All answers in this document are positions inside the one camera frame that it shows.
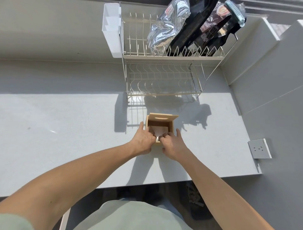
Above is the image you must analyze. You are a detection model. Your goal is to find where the white plastic cutlery holder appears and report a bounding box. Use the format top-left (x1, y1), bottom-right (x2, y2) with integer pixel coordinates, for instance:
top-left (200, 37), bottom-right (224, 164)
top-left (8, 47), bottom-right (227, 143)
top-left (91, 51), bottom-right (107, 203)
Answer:
top-left (102, 3), bottom-right (122, 58)

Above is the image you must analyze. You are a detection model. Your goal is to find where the plain black bag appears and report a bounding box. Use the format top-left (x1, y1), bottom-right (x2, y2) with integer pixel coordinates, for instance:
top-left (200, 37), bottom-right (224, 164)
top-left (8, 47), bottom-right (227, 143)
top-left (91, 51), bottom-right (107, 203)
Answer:
top-left (166, 0), bottom-right (220, 56)

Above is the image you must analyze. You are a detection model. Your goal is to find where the person's right forearm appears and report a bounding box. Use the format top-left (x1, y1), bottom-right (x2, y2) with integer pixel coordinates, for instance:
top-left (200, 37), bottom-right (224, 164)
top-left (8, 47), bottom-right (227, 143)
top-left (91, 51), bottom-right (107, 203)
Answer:
top-left (169, 152), bottom-right (275, 230)

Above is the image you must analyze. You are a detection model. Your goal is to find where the silver foil bag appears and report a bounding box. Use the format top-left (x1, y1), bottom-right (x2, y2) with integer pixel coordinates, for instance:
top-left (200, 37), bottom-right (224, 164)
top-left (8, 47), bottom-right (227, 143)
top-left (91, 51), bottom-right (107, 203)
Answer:
top-left (147, 0), bottom-right (191, 56)

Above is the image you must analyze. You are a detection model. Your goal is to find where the two-tier wire dish rack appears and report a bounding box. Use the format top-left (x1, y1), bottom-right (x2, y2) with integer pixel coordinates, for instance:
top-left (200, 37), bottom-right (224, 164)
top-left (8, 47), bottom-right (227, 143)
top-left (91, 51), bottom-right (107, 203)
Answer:
top-left (119, 1), bottom-right (238, 98)

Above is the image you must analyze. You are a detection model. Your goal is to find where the light blue bag clip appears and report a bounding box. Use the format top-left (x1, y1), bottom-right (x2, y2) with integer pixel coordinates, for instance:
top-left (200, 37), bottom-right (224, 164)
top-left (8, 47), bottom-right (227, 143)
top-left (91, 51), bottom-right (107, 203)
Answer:
top-left (224, 0), bottom-right (247, 25)

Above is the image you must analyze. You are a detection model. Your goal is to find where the light wooden box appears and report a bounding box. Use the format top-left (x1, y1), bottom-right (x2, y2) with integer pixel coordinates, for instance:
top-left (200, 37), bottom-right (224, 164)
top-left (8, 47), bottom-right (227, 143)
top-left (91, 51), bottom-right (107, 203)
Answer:
top-left (145, 115), bottom-right (178, 152)

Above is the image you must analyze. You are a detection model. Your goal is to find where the light green shirt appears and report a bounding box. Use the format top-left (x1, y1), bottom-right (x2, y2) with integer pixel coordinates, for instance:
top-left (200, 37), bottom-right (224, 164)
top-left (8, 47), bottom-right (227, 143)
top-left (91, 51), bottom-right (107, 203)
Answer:
top-left (0, 200), bottom-right (193, 230)

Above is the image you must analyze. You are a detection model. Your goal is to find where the person's left hand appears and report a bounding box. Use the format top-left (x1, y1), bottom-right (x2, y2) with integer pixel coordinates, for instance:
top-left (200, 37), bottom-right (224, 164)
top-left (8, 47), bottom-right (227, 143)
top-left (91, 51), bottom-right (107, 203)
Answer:
top-left (129, 121), bottom-right (157, 156)

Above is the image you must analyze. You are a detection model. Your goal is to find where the wooden lid with slot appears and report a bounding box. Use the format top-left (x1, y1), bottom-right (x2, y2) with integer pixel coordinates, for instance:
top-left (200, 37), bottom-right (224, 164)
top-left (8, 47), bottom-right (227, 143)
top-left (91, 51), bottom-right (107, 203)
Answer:
top-left (148, 113), bottom-right (179, 124)

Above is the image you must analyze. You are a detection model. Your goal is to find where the white wall socket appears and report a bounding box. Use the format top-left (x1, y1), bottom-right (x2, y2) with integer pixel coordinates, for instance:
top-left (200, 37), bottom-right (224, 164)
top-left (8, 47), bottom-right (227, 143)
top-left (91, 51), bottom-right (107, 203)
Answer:
top-left (248, 138), bottom-right (273, 159)

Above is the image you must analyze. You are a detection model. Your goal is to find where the person's left forearm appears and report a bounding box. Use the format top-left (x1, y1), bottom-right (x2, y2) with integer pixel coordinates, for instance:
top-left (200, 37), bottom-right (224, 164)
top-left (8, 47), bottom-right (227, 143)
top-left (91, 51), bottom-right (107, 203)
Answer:
top-left (0, 140), bottom-right (142, 230)

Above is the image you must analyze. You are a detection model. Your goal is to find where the white paper stack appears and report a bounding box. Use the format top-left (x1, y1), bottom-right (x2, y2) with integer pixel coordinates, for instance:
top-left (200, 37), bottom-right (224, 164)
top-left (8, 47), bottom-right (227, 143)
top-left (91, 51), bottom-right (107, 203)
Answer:
top-left (149, 126), bottom-right (169, 141)

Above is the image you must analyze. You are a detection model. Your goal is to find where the dark bag with clip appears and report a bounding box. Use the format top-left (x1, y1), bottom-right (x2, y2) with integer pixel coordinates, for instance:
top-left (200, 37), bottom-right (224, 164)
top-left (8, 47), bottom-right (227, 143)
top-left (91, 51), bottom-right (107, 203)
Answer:
top-left (225, 0), bottom-right (247, 36)

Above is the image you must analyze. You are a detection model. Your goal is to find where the dark coffee bag with label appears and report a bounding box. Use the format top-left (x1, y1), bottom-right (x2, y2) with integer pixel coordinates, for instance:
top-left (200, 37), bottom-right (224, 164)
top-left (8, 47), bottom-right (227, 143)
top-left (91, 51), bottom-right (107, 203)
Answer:
top-left (187, 1), bottom-right (234, 57)

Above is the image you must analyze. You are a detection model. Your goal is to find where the person's right hand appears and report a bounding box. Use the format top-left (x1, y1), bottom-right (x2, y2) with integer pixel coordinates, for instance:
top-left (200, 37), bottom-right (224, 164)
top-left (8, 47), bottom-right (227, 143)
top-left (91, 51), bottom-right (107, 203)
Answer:
top-left (161, 129), bottom-right (190, 161)

